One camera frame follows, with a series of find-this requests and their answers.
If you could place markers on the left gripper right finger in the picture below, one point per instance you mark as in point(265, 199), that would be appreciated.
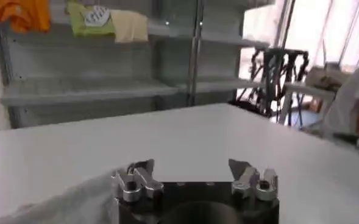
point(253, 184)

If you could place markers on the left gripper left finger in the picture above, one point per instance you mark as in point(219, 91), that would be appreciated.
point(138, 182)

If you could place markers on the grey printed t-shirt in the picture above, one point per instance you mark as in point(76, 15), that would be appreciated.
point(60, 207)

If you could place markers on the grey metal shelf rack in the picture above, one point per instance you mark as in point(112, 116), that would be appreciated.
point(75, 88)
point(222, 85)

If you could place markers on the small white side table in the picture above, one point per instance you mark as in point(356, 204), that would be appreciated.
point(307, 91)

